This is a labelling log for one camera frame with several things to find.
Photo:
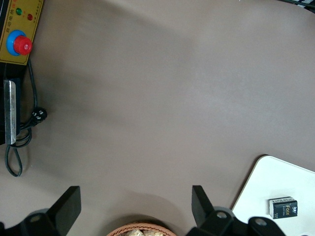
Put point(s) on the black control box yellow panel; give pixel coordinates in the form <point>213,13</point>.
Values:
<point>9,57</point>

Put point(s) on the black Face print box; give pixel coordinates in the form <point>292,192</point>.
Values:
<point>283,209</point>

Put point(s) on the red emergency stop button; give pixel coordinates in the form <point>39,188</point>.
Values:
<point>22,46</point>

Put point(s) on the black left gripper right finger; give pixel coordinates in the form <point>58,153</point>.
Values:
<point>200,209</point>

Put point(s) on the blue lid small cup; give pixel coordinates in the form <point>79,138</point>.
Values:
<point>308,234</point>

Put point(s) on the brown wicker basket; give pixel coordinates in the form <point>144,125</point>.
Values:
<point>118,229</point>

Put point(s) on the clear wrapped snack packet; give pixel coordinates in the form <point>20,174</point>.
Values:
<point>134,233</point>
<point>152,233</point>

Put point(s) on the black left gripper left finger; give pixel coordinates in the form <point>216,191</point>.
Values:
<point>69,209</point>

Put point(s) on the silver metal bar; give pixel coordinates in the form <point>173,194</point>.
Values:
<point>10,110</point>

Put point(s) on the cream plastic tray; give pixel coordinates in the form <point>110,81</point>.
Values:
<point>270,177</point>

